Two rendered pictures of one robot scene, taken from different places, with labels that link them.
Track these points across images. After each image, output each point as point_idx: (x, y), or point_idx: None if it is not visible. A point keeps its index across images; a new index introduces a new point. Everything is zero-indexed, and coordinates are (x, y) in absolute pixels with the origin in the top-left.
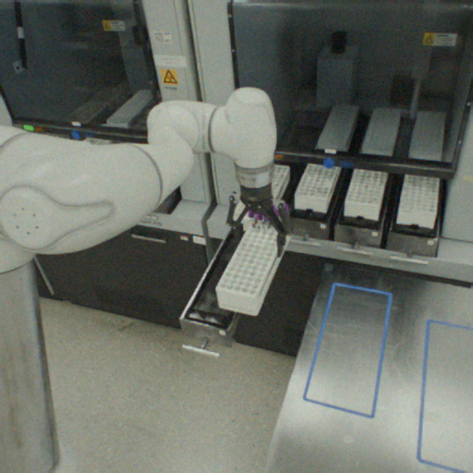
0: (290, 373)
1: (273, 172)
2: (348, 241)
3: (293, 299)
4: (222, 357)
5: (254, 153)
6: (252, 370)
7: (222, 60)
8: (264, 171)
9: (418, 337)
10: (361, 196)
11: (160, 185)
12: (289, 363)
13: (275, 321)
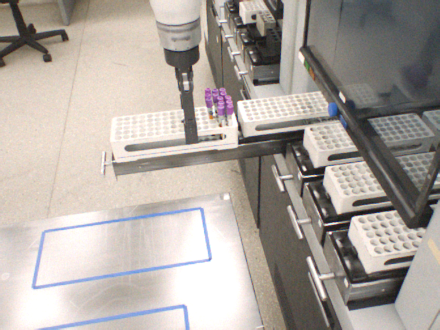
0: (268, 308)
1: (188, 44)
2: (307, 212)
3: (281, 239)
4: (249, 247)
5: (151, 1)
6: (251, 275)
7: None
8: (165, 31)
9: (152, 301)
10: (349, 177)
11: None
12: (278, 302)
13: (273, 250)
